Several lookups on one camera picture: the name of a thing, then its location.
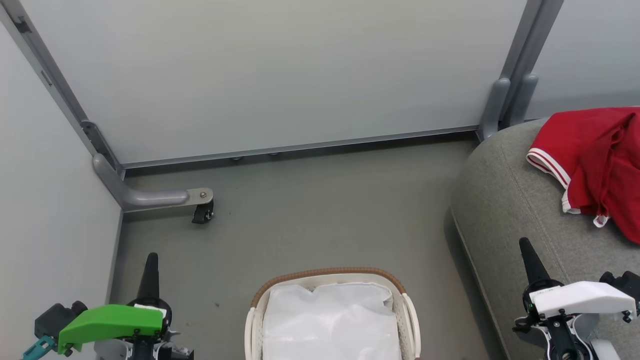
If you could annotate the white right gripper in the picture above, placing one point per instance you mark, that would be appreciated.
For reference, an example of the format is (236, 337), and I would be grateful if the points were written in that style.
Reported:
(580, 299)

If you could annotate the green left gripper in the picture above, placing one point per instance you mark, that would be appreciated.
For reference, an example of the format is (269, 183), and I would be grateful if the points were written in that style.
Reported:
(110, 322)

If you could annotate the red jersey with white stripes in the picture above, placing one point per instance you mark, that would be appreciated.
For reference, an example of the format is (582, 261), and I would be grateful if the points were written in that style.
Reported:
(570, 145)

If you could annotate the white laundry basket brown rim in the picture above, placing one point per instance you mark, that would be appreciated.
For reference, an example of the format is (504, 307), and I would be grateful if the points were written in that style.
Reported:
(407, 310)

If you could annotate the white basket liner cloth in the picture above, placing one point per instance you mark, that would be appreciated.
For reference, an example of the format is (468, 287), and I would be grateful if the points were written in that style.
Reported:
(330, 322)

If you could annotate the grey fabric sofa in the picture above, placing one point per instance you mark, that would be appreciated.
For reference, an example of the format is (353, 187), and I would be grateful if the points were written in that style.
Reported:
(505, 200)

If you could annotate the black caster wheel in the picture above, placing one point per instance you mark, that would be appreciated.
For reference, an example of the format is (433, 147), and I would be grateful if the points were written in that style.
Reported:
(202, 214)

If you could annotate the grey partition post with foot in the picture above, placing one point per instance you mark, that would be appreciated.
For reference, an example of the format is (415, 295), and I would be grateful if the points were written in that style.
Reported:
(135, 197)

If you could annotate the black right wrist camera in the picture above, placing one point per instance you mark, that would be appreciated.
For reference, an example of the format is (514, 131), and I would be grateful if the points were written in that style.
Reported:
(622, 282)

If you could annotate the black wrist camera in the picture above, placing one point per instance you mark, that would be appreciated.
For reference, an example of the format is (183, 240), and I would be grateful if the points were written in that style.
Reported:
(622, 282)
(52, 317)

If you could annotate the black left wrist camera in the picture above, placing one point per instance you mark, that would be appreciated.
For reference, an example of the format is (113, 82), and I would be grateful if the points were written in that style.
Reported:
(52, 317)

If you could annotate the grey double partition post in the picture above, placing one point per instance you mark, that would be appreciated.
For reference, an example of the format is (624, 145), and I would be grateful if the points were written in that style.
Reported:
(515, 75)

